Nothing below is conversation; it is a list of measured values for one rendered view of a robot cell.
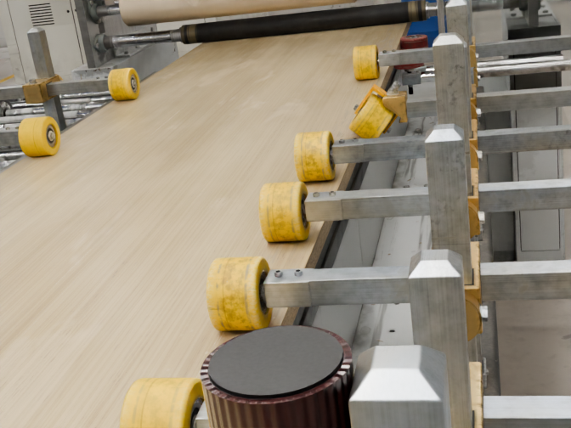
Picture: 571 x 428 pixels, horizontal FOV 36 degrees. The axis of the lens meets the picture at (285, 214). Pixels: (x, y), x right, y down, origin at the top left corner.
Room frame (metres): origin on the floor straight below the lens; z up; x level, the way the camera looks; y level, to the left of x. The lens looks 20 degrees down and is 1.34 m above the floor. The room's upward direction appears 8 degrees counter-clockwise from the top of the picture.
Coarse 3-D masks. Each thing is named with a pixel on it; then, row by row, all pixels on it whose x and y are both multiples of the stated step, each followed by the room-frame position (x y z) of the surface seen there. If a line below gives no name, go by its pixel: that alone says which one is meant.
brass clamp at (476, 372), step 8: (472, 368) 0.61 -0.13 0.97; (480, 368) 0.60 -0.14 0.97; (472, 376) 0.59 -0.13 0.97; (480, 376) 0.59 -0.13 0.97; (472, 384) 0.58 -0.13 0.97; (480, 384) 0.58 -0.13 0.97; (472, 392) 0.57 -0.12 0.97; (480, 392) 0.57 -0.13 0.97; (472, 400) 0.56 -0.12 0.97; (480, 400) 0.56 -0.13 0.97; (472, 408) 0.55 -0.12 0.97; (480, 408) 0.55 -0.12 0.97; (472, 416) 0.54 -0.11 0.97; (480, 416) 0.54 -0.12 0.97; (472, 424) 0.53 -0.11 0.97; (480, 424) 0.53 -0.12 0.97
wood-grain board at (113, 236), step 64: (192, 64) 2.64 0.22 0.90; (256, 64) 2.49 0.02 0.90; (320, 64) 2.36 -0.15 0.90; (128, 128) 1.91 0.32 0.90; (192, 128) 1.82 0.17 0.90; (256, 128) 1.75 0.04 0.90; (320, 128) 1.68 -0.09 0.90; (0, 192) 1.54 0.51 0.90; (64, 192) 1.48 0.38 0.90; (128, 192) 1.43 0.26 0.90; (192, 192) 1.38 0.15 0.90; (256, 192) 1.34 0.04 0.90; (0, 256) 1.20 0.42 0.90; (64, 256) 1.16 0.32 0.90; (128, 256) 1.13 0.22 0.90; (192, 256) 1.10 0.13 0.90; (0, 320) 0.97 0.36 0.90; (64, 320) 0.95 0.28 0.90; (128, 320) 0.93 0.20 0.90; (192, 320) 0.90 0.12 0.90; (0, 384) 0.81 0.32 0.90; (64, 384) 0.80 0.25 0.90; (128, 384) 0.78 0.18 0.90
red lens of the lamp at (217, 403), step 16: (336, 336) 0.32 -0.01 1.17; (352, 368) 0.29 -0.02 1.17; (208, 384) 0.29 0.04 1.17; (336, 384) 0.28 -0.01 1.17; (208, 400) 0.29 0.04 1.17; (224, 400) 0.28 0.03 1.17; (240, 400) 0.28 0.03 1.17; (256, 400) 0.28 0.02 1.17; (272, 400) 0.27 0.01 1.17; (288, 400) 0.27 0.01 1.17; (304, 400) 0.27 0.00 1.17; (320, 400) 0.28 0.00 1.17; (336, 400) 0.28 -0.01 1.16; (208, 416) 0.29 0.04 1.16; (224, 416) 0.28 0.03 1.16; (240, 416) 0.28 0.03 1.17; (256, 416) 0.27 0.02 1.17; (272, 416) 0.27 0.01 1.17; (288, 416) 0.27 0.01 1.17; (304, 416) 0.27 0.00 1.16; (320, 416) 0.28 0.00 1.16; (336, 416) 0.28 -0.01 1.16
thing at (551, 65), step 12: (552, 60) 2.22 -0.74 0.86; (564, 60) 2.20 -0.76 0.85; (420, 72) 2.29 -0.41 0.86; (432, 72) 2.28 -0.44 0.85; (480, 72) 2.25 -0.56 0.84; (492, 72) 2.24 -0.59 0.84; (504, 72) 2.23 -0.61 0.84; (516, 72) 2.23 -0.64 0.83; (528, 72) 2.22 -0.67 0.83; (540, 72) 2.22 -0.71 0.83; (408, 84) 2.29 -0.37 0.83
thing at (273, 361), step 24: (240, 336) 0.32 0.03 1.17; (264, 336) 0.32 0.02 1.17; (288, 336) 0.32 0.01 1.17; (312, 336) 0.32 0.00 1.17; (216, 360) 0.31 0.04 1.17; (240, 360) 0.30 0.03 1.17; (264, 360) 0.30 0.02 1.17; (288, 360) 0.30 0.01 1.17; (312, 360) 0.30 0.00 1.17; (336, 360) 0.29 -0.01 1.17; (216, 384) 0.29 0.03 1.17; (240, 384) 0.29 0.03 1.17; (264, 384) 0.28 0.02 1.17; (288, 384) 0.28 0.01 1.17; (312, 384) 0.28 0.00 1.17
